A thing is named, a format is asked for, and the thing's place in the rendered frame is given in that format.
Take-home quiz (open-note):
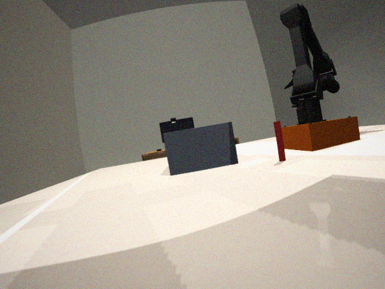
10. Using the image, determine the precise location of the dark red peg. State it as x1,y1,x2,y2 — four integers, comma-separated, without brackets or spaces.
273,121,286,162

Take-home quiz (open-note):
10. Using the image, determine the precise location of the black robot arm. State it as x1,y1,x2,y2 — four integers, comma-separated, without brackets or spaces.
280,3,340,125

